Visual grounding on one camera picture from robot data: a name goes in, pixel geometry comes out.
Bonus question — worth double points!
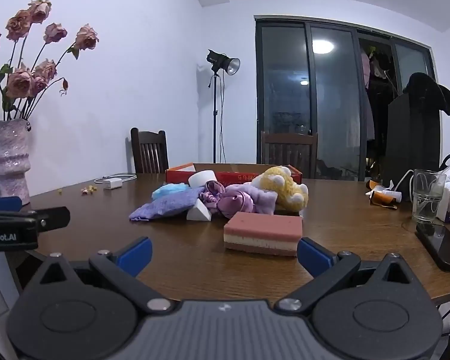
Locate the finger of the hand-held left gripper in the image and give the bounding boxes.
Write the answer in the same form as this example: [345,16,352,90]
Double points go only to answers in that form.
[35,206,71,232]
[0,196,23,214]

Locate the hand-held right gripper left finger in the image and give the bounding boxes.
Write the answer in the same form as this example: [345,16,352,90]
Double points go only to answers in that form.
[30,237,178,315]

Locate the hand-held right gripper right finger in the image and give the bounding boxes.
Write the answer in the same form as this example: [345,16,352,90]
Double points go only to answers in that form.
[275,237,420,314]

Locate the lavender woven cloth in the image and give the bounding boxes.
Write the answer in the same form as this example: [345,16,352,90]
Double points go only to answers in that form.
[128,187,207,223]

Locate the pink layered sponge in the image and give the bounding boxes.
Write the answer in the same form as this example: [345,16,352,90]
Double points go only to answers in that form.
[223,211,304,257]

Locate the blue fluffy puff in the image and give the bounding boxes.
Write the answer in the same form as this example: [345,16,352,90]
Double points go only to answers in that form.
[152,182,190,201]

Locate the white triangular sponge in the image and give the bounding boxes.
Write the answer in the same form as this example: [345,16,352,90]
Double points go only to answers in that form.
[186,198,213,223]

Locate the yellow plush toy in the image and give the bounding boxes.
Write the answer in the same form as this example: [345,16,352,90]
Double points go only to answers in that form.
[250,165,309,211]

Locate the dark purple satin scrunchie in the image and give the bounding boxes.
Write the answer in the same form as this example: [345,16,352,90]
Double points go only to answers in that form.
[199,181,225,211]

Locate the pink-purple satin scrunchie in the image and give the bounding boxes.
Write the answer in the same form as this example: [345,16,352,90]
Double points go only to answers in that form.
[215,184,255,219]

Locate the white roll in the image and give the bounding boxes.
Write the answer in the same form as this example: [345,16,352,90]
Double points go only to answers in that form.
[188,170,219,189]

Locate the red cardboard box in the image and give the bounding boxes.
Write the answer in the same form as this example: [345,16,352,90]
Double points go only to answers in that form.
[165,162,303,188]

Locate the scattered dried petals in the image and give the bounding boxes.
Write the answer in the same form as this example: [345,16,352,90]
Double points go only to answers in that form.
[58,185,98,196]

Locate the dark wooden chair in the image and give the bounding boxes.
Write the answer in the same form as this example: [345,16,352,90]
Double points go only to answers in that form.
[260,130,319,179]
[130,127,170,175]

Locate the black smartphone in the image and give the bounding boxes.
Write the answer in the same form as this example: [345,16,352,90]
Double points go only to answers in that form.
[415,222,450,271]

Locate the clear drinking glass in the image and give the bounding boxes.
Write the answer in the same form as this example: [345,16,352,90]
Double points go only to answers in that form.
[411,169,447,225]

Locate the sliding glass door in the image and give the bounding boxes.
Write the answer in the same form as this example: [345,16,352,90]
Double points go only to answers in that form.
[254,16,433,182]

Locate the hanging clothes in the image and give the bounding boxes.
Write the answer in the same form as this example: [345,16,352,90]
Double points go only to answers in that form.
[360,45,395,143]

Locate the black garment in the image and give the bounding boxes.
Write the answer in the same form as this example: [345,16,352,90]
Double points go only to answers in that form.
[403,72,450,117]

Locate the studio light on stand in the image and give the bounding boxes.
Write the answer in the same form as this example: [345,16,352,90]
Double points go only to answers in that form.
[205,49,241,164]

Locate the white charger cable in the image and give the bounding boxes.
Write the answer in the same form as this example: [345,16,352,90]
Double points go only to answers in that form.
[94,173,137,185]

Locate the white power cable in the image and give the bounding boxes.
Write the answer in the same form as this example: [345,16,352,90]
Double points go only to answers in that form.
[394,169,415,193]

